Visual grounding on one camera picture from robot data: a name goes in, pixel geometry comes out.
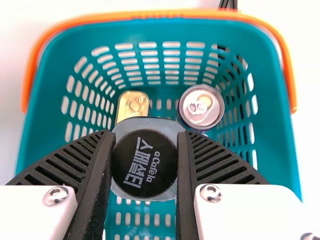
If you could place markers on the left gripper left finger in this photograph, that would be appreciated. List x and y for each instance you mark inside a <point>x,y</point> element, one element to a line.
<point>75,170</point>

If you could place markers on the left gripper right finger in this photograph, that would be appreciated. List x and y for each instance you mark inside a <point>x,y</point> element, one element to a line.
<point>220,165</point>

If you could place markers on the teal shopping basket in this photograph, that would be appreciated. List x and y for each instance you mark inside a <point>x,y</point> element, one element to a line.
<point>50,105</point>

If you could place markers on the silver top drink can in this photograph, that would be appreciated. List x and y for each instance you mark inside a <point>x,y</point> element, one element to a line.
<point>202,107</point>

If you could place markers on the gold rectangular tin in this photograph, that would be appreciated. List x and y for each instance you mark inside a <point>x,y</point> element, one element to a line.
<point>133,106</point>

